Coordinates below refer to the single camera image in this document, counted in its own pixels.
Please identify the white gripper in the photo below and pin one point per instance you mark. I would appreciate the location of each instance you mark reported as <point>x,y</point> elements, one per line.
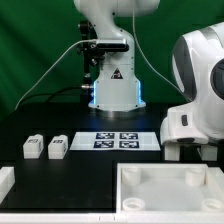
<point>187,124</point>

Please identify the white square tabletop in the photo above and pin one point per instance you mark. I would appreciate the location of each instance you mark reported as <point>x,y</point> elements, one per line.
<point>169,188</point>

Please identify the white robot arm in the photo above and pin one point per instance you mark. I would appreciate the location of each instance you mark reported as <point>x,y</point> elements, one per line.
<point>198,67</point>

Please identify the white fiducial tag sheet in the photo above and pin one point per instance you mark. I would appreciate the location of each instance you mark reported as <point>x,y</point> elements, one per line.
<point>131,141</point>

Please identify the white L-shaped obstacle fence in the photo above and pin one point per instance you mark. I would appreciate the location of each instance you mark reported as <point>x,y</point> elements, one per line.
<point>114,218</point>

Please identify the silver fixed camera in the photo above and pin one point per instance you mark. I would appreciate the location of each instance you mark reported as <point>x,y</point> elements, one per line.
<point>112,45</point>

